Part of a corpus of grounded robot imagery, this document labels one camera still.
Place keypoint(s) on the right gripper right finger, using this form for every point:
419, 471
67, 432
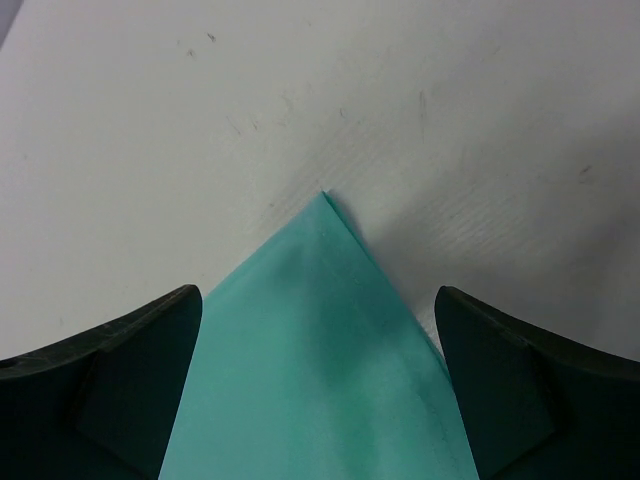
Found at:
536, 405

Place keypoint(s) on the teal t-shirt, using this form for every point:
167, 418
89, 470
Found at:
308, 365

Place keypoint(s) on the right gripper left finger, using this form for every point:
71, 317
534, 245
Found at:
100, 404

